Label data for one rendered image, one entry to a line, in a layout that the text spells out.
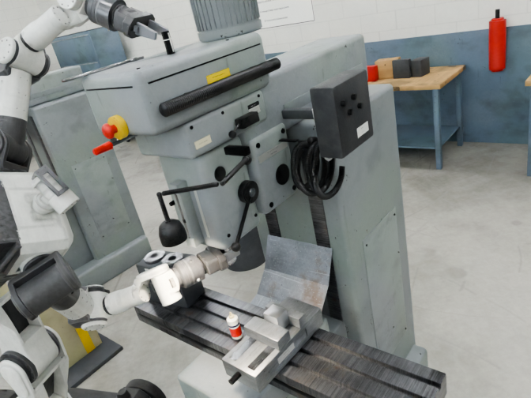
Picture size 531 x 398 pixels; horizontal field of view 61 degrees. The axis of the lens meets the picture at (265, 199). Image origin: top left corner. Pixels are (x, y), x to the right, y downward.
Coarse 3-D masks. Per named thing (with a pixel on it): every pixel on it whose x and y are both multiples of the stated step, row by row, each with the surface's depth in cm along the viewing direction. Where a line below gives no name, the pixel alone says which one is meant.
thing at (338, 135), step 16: (336, 80) 127; (352, 80) 127; (320, 96) 124; (336, 96) 122; (352, 96) 127; (368, 96) 136; (320, 112) 126; (336, 112) 123; (352, 112) 127; (368, 112) 137; (320, 128) 129; (336, 128) 125; (352, 128) 131; (368, 128) 138; (320, 144) 131; (336, 144) 128; (352, 144) 132
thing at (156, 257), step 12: (156, 252) 189; (168, 252) 190; (144, 264) 185; (156, 264) 183; (168, 264) 178; (180, 288) 179; (192, 288) 184; (156, 300) 191; (180, 300) 183; (192, 300) 185
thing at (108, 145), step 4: (128, 136) 127; (132, 136) 128; (136, 136) 129; (120, 140) 125; (124, 140) 126; (104, 144) 122; (108, 144) 122; (112, 144) 123; (116, 144) 124; (96, 148) 120; (100, 148) 121; (104, 148) 121; (108, 148) 122; (112, 148) 124; (96, 152) 120; (100, 152) 121
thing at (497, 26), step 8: (496, 16) 429; (496, 24) 427; (504, 24) 427; (496, 32) 430; (504, 32) 430; (496, 40) 433; (504, 40) 433; (496, 48) 436; (504, 48) 436; (496, 56) 439; (504, 56) 440; (496, 64) 442; (504, 64) 443
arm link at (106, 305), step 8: (88, 288) 144; (96, 288) 145; (128, 288) 142; (96, 296) 143; (104, 296) 146; (112, 296) 143; (120, 296) 142; (128, 296) 141; (96, 304) 142; (104, 304) 143; (112, 304) 142; (120, 304) 142; (128, 304) 141; (136, 304) 142; (96, 312) 141; (104, 312) 143; (112, 312) 143; (120, 312) 144
